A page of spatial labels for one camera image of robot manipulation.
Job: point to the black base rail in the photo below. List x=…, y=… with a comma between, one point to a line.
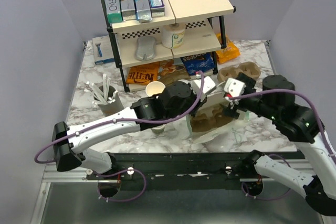
x=177, y=171

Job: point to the stack of green paper cups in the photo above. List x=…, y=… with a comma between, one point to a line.
x=154, y=87

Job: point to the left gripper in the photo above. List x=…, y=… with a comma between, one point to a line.
x=192, y=93

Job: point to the white patterned paper cup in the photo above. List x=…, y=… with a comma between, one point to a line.
x=173, y=35

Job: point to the blue razor package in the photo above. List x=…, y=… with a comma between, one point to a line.
x=102, y=50

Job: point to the green Fresh paper bag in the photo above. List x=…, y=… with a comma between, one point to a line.
x=203, y=137

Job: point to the stack of white plastic lids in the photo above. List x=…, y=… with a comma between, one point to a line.
x=184, y=81

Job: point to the brown chips bag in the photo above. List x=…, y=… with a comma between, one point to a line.
x=172, y=70

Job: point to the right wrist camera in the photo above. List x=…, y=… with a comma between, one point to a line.
x=233, y=88

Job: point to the single green paper cup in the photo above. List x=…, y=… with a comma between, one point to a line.
x=158, y=130

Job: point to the orange yellow snack bag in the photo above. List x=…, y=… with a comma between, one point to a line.
x=229, y=53

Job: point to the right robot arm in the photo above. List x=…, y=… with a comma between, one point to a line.
x=301, y=125

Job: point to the single cardboard cup carrier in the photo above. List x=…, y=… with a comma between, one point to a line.
x=208, y=119

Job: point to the grey straw holder cup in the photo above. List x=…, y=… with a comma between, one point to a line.
x=105, y=97

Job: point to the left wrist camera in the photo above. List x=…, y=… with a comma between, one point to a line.
x=204, y=86

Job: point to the silver blue RiO box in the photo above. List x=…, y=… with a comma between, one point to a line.
x=143, y=11

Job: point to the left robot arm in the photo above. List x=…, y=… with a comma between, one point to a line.
x=72, y=145

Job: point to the blue Doritos bag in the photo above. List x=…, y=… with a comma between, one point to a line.
x=203, y=62

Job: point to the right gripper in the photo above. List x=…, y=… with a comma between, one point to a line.
x=230, y=109

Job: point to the beige three-tier shelf rack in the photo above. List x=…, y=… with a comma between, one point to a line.
x=205, y=32

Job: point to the teal RiO box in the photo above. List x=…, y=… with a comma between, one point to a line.
x=113, y=11

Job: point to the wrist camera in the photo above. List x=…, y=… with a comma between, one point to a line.
x=233, y=88
x=204, y=86

